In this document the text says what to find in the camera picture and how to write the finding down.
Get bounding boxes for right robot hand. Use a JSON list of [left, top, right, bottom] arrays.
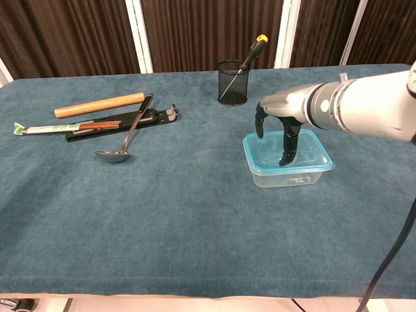
[[255, 84, 313, 167]]

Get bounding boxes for blue plastic lid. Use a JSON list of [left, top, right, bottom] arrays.
[[242, 129, 336, 172]]

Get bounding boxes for clear plastic container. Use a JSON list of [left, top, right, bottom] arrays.
[[248, 162, 326, 189]]

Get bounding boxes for black mesh pen holder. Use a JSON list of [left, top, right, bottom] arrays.
[[216, 59, 250, 107]]

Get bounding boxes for dark brown ribbed partition panel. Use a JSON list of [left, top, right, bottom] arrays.
[[291, 0, 360, 68], [347, 0, 416, 66], [140, 0, 283, 73], [0, 0, 140, 81]]

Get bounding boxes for black flat folding stand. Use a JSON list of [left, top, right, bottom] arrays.
[[64, 103, 181, 143]]

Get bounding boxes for blue velvet tablecloth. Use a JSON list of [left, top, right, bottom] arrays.
[[0, 63, 416, 298]]

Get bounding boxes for stainless steel ladle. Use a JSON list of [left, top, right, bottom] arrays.
[[94, 93, 154, 163]]

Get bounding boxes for wooden rolling pin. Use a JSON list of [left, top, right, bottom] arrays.
[[53, 92, 146, 120]]

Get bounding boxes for chopsticks in paper sleeve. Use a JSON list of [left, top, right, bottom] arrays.
[[13, 120, 122, 137]]

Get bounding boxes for silver and black metal fitting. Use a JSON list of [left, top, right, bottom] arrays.
[[0, 297, 35, 312]]

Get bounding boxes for black yellow handled screwdriver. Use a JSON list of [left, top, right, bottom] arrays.
[[219, 34, 269, 100]]

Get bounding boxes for white partition frame post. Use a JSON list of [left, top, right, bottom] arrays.
[[125, 0, 154, 74], [339, 0, 370, 66], [274, 0, 305, 69], [0, 58, 14, 88]]

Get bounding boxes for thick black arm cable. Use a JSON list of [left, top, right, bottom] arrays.
[[356, 198, 416, 312]]

